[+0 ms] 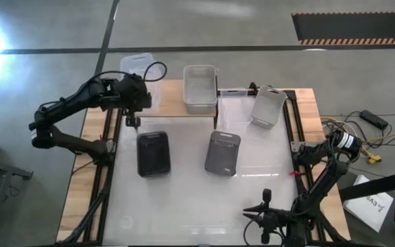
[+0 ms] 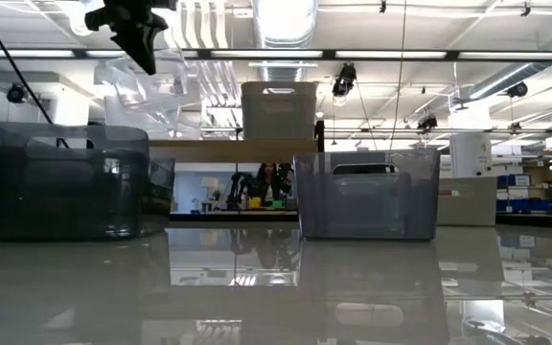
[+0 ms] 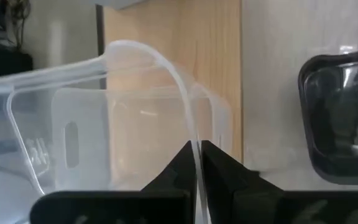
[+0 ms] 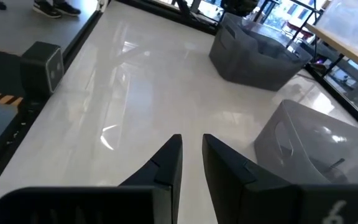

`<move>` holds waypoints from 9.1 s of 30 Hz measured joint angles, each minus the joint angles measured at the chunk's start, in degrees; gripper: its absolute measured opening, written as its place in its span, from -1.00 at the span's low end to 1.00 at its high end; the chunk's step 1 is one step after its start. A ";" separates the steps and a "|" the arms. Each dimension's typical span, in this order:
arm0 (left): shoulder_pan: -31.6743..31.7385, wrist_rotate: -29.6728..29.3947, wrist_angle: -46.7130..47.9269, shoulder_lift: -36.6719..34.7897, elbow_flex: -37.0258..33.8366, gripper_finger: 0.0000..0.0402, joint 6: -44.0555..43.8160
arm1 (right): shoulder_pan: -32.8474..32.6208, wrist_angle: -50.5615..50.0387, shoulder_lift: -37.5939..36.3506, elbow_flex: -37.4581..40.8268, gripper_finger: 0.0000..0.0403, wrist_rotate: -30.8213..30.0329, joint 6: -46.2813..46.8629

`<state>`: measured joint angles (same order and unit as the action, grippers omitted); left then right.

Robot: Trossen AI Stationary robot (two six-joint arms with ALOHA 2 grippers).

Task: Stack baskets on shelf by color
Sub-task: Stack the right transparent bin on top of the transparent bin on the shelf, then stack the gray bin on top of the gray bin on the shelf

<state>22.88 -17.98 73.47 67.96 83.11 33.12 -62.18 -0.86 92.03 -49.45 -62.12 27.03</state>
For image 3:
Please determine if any clear plastic basket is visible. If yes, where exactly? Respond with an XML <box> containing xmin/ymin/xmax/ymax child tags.
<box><xmin>0</xmin><ymin>39</ymin><xmax>233</xmax><ymax>224</ymax></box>

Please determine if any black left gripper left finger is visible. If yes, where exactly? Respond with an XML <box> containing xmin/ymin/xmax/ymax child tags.
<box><xmin>140</xmin><ymin>139</ymin><xmax>198</xmax><ymax>224</ymax></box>

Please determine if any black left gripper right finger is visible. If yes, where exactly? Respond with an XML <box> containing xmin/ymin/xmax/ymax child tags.
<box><xmin>200</xmin><ymin>139</ymin><xmax>287</xmax><ymax>224</ymax></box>

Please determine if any dark grey plastic basket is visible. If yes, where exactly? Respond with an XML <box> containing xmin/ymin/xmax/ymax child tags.
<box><xmin>297</xmin><ymin>46</ymin><xmax>358</xmax><ymax>187</ymax></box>

